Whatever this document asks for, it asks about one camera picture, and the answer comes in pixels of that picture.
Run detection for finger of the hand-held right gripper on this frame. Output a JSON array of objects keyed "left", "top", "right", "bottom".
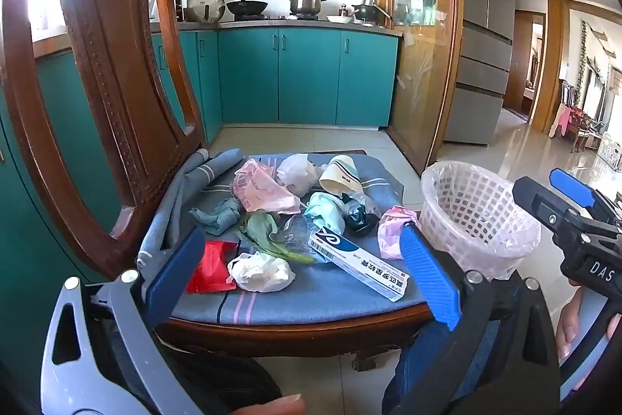
[
  {"left": 512, "top": 176, "right": 622, "bottom": 261},
  {"left": 549, "top": 168, "right": 622, "bottom": 226}
]

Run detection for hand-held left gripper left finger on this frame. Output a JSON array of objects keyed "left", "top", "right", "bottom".
[{"left": 40, "top": 226, "right": 207, "bottom": 415}]

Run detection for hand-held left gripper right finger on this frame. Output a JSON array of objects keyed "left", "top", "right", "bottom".
[{"left": 389, "top": 223, "right": 563, "bottom": 415}]

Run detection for white plastic basket bin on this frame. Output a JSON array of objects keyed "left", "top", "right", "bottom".
[{"left": 419, "top": 161, "right": 542, "bottom": 280}]

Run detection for dark green plastic bag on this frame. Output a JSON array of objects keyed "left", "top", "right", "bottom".
[{"left": 341, "top": 194, "right": 381, "bottom": 235}]

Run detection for clear plastic wrapper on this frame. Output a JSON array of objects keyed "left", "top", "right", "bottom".
[{"left": 347, "top": 191, "right": 382, "bottom": 221}]

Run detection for blue face mask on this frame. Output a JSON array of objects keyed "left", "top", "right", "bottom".
[{"left": 304, "top": 191, "right": 347, "bottom": 235}]

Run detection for person's right hand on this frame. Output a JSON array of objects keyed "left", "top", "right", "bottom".
[{"left": 554, "top": 281, "right": 585, "bottom": 360}]

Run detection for person's left hand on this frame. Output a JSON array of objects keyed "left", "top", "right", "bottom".
[{"left": 227, "top": 393, "right": 307, "bottom": 415}]

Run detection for red foil packet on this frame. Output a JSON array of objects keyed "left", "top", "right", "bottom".
[{"left": 185, "top": 241, "right": 239, "bottom": 294}]

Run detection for small pink plastic bag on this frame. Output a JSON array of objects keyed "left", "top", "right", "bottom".
[{"left": 378, "top": 206, "right": 419, "bottom": 261}]

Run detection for white and blue carton box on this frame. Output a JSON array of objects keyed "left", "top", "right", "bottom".
[{"left": 308, "top": 225, "right": 411, "bottom": 301}]

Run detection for pink hanging cloth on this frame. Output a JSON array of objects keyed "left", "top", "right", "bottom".
[{"left": 549, "top": 102, "right": 573, "bottom": 140}]

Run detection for wooden dining chairs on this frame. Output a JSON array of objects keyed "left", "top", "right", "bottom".
[{"left": 559, "top": 79, "right": 610, "bottom": 154}]

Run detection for teal rag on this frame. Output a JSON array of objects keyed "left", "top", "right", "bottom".
[{"left": 189, "top": 197, "right": 242, "bottom": 236}]

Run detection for crumpled white plastic bag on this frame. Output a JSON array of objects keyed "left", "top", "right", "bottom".
[{"left": 227, "top": 252, "right": 296, "bottom": 293}]

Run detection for green vegetable leaf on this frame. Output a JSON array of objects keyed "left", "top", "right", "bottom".
[{"left": 238, "top": 212, "right": 314, "bottom": 264}]

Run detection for person's blue jeans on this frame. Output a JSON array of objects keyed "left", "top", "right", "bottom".
[{"left": 383, "top": 337, "right": 470, "bottom": 415}]

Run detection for blue striped cloth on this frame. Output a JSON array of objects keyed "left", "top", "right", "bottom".
[{"left": 137, "top": 147, "right": 428, "bottom": 326}]

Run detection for large pink plastic bag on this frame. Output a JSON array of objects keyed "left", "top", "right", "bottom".
[{"left": 232, "top": 158, "right": 303, "bottom": 215}]

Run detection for crumpled clear plastic film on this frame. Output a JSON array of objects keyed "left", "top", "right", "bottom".
[{"left": 281, "top": 213, "right": 321, "bottom": 256}]

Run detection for white paper cup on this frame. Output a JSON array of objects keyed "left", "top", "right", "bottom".
[{"left": 318, "top": 155, "right": 363, "bottom": 194}]

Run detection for silver refrigerator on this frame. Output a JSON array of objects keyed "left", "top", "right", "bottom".
[{"left": 443, "top": 0, "right": 517, "bottom": 147}]

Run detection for wood framed glass door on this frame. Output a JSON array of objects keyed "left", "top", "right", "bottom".
[{"left": 378, "top": 0, "right": 466, "bottom": 177}]

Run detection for carved wooden chair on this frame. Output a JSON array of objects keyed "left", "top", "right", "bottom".
[{"left": 0, "top": 0, "right": 433, "bottom": 372}]

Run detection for small steel saucepan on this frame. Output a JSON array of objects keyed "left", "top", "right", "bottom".
[{"left": 351, "top": 0, "right": 392, "bottom": 25}]

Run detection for round metal lid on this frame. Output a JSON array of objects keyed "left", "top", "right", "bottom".
[{"left": 186, "top": 0, "right": 227, "bottom": 25}]

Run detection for black wok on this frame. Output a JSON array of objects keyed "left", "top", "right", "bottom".
[{"left": 225, "top": 0, "right": 269, "bottom": 20}]

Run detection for steel stock pot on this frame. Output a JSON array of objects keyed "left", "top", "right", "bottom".
[{"left": 283, "top": 0, "right": 328, "bottom": 16}]

